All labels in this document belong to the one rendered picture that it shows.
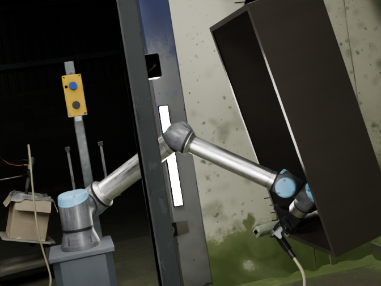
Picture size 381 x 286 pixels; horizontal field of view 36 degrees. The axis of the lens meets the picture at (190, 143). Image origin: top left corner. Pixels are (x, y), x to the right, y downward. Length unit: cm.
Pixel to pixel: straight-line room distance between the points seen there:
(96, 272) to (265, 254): 136
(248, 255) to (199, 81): 114
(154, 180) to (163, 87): 200
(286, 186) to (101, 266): 94
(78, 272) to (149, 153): 130
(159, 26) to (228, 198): 115
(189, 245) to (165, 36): 131
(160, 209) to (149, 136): 21
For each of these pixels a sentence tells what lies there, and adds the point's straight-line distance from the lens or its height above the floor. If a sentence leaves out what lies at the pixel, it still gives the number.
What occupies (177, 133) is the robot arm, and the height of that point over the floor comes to 112.
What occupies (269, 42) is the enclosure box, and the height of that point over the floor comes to 145.
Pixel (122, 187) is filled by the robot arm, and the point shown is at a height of 89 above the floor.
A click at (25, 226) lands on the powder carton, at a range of 504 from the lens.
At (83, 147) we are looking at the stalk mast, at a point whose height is 109.
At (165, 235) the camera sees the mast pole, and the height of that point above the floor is 88.
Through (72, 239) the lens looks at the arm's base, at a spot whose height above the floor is 70.
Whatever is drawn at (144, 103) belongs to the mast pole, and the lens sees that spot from 162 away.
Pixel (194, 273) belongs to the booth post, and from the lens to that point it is 372.
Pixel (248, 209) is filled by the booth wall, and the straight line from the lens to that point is 374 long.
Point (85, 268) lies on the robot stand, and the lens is 282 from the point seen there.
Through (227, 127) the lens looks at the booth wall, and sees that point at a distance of 367.
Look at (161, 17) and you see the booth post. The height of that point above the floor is 181.
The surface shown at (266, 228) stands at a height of 58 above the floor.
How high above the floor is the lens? 121
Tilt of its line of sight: 3 degrees down
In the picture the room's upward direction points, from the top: 9 degrees counter-clockwise
